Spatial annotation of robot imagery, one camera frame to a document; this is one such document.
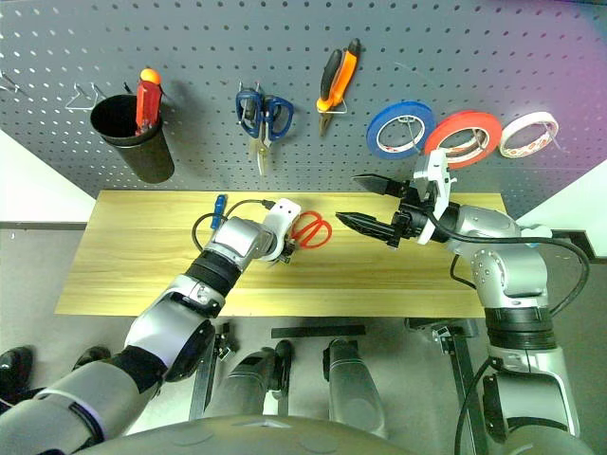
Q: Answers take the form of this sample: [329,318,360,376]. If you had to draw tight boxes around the orange black pliers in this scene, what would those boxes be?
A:
[316,38,363,139]

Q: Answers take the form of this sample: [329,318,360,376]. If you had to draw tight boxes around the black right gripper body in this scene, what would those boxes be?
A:
[388,179,438,249]

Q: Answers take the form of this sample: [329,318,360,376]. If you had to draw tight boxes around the white tape roll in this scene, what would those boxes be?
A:
[498,111,561,161]

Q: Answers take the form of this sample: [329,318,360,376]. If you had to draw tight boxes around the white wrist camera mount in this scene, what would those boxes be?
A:
[262,198,304,264]
[413,148,457,246]

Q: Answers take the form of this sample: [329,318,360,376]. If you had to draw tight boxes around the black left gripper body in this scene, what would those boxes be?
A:
[276,238,302,267]

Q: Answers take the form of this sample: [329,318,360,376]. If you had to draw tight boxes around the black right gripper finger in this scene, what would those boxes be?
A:
[352,173,405,197]
[335,210,396,246]

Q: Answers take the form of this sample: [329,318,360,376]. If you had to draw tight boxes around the blue handled scissors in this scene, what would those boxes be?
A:
[234,83,295,177]

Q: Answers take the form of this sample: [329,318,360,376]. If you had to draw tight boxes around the blue handled screwdriver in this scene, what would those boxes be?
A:
[210,193,230,232]

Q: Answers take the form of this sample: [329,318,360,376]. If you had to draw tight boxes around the black metal table leg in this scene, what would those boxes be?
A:
[404,317,481,455]
[188,320,234,424]

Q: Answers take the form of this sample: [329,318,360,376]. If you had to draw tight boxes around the grey robot torso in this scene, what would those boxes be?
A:
[79,414,599,455]

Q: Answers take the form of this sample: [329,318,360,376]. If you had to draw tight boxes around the black plastic cup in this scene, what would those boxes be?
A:
[89,94,176,184]

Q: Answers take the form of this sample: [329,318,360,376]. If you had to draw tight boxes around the black metal crossbar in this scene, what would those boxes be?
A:
[270,323,367,340]

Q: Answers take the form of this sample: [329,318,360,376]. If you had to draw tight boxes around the dark grey perforated pegboard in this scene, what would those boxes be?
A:
[0,0,607,224]

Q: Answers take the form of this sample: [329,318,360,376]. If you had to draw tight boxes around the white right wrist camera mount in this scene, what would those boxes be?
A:
[413,148,457,246]

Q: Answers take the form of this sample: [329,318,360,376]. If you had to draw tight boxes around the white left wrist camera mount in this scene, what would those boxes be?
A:
[262,198,304,264]

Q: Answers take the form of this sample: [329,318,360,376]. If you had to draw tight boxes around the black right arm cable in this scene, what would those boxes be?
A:
[425,208,591,319]

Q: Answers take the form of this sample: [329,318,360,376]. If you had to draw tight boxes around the red handled screwdriver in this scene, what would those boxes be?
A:
[134,67,165,137]

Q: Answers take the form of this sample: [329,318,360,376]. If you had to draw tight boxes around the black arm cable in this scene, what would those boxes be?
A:
[191,197,275,253]
[425,208,591,319]

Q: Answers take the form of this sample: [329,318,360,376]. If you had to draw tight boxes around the black shiny shoe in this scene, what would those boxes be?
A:
[0,345,35,395]

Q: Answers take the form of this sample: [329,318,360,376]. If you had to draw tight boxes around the dark grey rounded shape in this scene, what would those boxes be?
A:
[207,339,294,419]
[322,337,389,440]

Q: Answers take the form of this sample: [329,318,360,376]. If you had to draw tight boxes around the blue tape roll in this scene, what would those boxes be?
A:
[365,100,438,161]

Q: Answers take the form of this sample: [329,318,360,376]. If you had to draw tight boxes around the red handled scissors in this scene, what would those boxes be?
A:
[289,209,334,250]

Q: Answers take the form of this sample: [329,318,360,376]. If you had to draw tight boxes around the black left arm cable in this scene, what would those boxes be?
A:
[191,197,275,253]

